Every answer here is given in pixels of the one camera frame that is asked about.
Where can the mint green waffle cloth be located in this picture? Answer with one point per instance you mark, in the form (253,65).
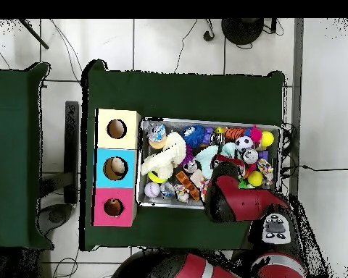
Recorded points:
(206,157)

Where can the orange tiger striped toy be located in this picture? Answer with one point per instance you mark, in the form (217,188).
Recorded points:
(235,133)

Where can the cream waffle cloth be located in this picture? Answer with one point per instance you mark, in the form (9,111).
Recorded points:
(169,153)

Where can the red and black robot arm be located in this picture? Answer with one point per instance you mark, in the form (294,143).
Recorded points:
(243,199)

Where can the wooden box with three holes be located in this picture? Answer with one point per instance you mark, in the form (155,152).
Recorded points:
(130,139)

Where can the small soccer ball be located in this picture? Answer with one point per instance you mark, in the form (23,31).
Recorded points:
(244,144)

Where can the yellow smooth ball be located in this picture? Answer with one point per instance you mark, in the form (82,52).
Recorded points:
(255,178)
(267,138)

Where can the blue spiky rubber ball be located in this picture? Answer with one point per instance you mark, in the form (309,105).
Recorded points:
(195,135)

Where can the yellow toy banana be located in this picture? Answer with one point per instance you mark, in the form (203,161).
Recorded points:
(154,178)

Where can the crushed clear plastic bottle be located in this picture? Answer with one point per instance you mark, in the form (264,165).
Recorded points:
(155,130)

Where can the white baseball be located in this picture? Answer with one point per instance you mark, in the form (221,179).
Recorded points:
(152,189)

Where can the black round stand base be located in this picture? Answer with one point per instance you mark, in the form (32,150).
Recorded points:
(242,31)

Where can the black upright stand bar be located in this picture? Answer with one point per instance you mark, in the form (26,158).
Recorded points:
(71,144)

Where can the grey round stand foot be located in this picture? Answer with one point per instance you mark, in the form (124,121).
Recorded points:
(56,215)

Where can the black slanted rod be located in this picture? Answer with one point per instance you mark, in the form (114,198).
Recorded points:
(34,34)

